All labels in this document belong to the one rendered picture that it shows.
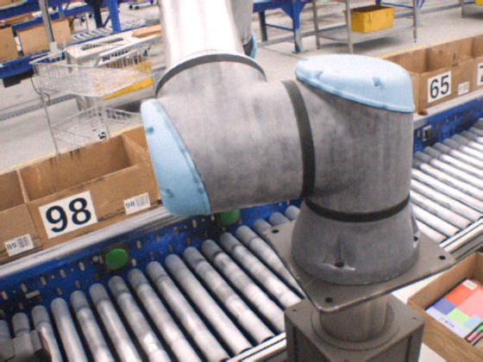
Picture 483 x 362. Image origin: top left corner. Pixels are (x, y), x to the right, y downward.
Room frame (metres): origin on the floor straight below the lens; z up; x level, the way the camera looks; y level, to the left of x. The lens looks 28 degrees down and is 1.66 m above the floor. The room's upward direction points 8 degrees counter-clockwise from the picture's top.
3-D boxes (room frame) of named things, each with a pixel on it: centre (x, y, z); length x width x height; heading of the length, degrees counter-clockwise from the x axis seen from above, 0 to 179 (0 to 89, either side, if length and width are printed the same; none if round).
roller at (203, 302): (1.07, 0.15, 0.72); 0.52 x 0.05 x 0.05; 25
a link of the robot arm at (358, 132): (0.58, -0.15, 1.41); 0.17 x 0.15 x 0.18; 95
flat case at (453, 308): (0.81, -0.51, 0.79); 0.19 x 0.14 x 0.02; 119
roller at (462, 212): (1.45, -0.68, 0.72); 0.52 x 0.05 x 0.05; 25
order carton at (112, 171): (1.40, 0.50, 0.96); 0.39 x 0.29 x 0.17; 115
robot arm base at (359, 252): (0.58, -0.16, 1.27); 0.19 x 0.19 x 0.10
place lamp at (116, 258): (1.21, 0.40, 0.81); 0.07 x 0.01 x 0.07; 115
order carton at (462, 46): (2.24, -1.27, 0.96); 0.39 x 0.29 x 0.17; 115
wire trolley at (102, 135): (3.76, 1.02, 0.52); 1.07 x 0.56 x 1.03; 48
